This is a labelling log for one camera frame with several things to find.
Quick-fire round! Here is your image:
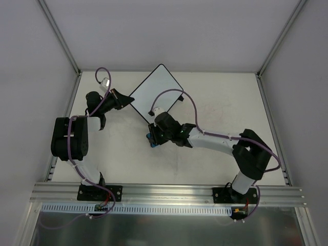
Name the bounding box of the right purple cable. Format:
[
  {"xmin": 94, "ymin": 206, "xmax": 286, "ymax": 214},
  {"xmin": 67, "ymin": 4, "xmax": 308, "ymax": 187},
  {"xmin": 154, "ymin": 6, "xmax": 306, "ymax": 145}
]
[{"xmin": 148, "ymin": 88, "xmax": 281, "ymax": 223}]

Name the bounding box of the white slotted cable duct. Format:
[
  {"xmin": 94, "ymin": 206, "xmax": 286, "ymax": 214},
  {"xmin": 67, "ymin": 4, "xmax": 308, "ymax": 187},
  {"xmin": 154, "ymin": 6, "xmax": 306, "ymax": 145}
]
[{"xmin": 40, "ymin": 202, "xmax": 232, "ymax": 217}]

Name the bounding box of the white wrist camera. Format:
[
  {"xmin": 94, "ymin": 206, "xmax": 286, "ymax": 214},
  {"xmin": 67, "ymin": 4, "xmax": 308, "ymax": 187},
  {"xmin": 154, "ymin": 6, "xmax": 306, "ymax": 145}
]
[
  {"xmin": 153, "ymin": 107, "xmax": 165, "ymax": 117},
  {"xmin": 99, "ymin": 77, "xmax": 110, "ymax": 92}
]

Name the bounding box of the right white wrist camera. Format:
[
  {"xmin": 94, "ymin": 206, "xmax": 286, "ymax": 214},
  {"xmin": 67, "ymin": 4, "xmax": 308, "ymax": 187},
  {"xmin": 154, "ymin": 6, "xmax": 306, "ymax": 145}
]
[{"xmin": 153, "ymin": 107, "xmax": 165, "ymax": 117}]

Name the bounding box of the left aluminium frame post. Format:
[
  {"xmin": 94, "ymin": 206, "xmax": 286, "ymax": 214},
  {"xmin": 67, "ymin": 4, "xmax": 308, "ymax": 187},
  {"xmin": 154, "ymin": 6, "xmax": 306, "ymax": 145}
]
[{"xmin": 36, "ymin": 0, "xmax": 80, "ymax": 75}]

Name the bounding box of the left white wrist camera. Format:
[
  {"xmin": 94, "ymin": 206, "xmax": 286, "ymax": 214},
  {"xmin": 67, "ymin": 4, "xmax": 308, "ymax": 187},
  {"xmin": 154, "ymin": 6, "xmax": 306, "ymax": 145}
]
[{"xmin": 99, "ymin": 77, "xmax": 110, "ymax": 92}]

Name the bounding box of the purple cable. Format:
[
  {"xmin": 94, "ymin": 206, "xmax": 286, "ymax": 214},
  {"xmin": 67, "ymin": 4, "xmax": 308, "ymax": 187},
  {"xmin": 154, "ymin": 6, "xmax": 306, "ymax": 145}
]
[
  {"xmin": 38, "ymin": 67, "xmax": 116, "ymax": 229},
  {"xmin": 148, "ymin": 88, "xmax": 281, "ymax": 223}
]

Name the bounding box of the blue whiteboard eraser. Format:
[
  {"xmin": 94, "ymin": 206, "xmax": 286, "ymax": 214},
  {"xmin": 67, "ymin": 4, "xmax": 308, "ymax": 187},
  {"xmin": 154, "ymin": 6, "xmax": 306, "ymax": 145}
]
[{"xmin": 146, "ymin": 133, "xmax": 158, "ymax": 148}]

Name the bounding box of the small black-framed whiteboard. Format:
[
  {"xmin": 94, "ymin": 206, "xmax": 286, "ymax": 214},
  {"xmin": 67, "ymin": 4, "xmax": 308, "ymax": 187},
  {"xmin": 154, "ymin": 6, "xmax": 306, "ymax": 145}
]
[{"xmin": 130, "ymin": 64, "xmax": 183, "ymax": 124}]

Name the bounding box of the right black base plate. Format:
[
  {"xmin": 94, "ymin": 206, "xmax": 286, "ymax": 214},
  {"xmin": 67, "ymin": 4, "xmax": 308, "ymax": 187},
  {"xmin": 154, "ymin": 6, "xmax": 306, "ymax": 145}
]
[{"xmin": 212, "ymin": 187, "xmax": 258, "ymax": 204}]

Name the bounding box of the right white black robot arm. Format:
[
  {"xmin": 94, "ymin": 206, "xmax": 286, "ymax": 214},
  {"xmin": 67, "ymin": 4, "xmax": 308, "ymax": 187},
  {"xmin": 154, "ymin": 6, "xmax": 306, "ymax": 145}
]
[{"xmin": 147, "ymin": 108, "xmax": 271, "ymax": 203}]

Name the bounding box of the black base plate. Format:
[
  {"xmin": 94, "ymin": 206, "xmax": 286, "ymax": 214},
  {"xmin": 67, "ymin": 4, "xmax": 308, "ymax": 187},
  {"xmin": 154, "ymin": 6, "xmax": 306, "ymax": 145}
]
[
  {"xmin": 212, "ymin": 187, "xmax": 258, "ymax": 204},
  {"xmin": 77, "ymin": 184, "xmax": 123, "ymax": 202}
]

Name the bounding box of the right aluminium frame post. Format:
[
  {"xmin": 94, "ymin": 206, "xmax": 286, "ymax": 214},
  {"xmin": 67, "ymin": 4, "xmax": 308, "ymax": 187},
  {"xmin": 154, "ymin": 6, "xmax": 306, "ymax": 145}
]
[{"xmin": 257, "ymin": 0, "xmax": 308, "ymax": 78}]

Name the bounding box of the aluminium frame post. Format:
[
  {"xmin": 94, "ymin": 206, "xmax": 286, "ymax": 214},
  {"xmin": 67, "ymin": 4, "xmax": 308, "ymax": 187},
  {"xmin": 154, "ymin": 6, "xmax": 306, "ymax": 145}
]
[
  {"xmin": 257, "ymin": 0, "xmax": 308, "ymax": 78},
  {"xmin": 36, "ymin": 0, "xmax": 80, "ymax": 75}
]

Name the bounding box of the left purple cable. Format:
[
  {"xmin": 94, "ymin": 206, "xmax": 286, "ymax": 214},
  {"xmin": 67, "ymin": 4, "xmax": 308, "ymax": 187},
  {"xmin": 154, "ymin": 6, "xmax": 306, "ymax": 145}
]
[{"xmin": 38, "ymin": 67, "xmax": 116, "ymax": 229}]

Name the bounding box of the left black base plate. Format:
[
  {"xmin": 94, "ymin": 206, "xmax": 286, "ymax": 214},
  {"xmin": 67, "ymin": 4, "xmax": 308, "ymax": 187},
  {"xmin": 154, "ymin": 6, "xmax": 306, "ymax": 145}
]
[{"xmin": 77, "ymin": 184, "xmax": 123, "ymax": 202}]

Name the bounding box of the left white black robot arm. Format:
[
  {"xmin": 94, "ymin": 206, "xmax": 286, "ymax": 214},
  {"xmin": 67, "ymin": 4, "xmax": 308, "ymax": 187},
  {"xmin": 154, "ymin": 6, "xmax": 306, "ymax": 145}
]
[{"xmin": 51, "ymin": 89, "xmax": 135, "ymax": 200}]

